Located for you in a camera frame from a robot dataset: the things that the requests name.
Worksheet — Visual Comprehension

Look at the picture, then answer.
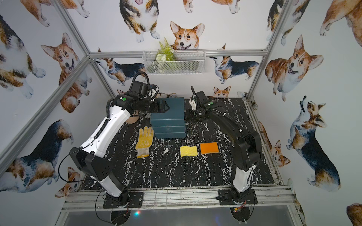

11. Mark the teal drawer cabinet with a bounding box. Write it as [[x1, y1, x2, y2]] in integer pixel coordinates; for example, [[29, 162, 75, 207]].
[[150, 98, 186, 139]]

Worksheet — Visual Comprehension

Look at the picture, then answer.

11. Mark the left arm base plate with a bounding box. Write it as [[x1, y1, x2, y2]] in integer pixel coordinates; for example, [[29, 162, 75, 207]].
[[103, 192, 144, 209]]

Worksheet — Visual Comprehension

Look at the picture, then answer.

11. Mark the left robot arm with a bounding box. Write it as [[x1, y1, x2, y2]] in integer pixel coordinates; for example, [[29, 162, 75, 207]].
[[69, 72, 170, 206]]

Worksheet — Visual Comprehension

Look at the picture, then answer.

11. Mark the orange sponge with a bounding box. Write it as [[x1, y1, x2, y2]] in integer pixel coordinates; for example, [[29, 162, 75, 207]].
[[200, 142, 219, 155]]

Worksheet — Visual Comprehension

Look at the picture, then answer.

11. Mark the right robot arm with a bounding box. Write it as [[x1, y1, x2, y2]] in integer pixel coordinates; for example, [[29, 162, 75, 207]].
[[185, 87, 262, 205]]

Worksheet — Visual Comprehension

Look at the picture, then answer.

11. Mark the aluminium front rail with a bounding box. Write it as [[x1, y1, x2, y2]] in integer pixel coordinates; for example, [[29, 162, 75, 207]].
[[61, 186, 296, 212]]

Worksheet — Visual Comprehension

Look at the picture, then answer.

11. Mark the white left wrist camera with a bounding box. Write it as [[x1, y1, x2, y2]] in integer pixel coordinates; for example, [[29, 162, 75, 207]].
[[150, 85, 159, 100]]

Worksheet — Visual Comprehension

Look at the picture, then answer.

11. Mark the artificial fern with flower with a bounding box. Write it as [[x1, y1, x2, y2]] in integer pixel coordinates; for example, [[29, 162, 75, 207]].
[[156, 38, 176, 71]]

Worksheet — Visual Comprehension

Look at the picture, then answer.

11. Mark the pink pot with green plant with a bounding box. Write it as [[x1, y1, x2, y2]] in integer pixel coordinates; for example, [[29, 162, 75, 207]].
[[125, 111, 139, 124]]

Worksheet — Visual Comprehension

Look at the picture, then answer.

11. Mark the white wire wall basket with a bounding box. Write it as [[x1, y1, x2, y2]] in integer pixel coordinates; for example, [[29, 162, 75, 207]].
[[142, 50, 206, 75]]

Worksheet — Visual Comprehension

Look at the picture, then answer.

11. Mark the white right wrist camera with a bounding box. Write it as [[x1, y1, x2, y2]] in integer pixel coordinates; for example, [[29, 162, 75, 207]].
[[189, 98, 197, 111]]

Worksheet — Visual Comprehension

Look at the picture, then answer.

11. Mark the yellow work glove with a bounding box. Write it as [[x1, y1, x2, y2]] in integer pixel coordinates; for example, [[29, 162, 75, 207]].
[[135, 126, 154, 158]]

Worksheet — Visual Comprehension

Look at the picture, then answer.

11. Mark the yellow green sponge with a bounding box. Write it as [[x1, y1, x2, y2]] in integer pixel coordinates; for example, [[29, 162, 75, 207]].
[[180, 146, 198, 157]]

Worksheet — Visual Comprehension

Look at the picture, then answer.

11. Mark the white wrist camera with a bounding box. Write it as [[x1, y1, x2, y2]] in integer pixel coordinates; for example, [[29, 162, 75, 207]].
[[150, 85, 159, 100], [189, 98, 197, 111]]

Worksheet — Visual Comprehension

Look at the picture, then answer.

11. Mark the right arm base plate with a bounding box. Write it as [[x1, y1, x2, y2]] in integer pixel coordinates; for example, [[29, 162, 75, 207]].
[[216, 188, 258, 206]]

